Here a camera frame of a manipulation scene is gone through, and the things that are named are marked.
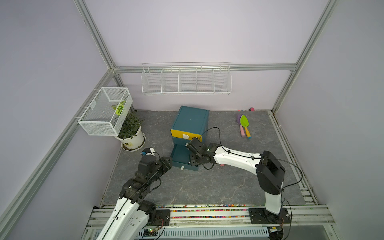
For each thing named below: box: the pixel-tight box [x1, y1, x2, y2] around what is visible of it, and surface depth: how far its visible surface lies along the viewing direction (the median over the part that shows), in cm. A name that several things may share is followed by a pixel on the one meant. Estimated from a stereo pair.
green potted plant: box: [118, 109, 145, 139], surface depth 90 cm
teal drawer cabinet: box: [170, 105, 209, 164], surface depth 86 cm
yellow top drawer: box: [170, 129, 203, 142], surface depth 84 cm
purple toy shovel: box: [237, 114, 246, 138], surface depth 111 cm
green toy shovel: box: [240, 114, 252, 139], surface depth 114 cm
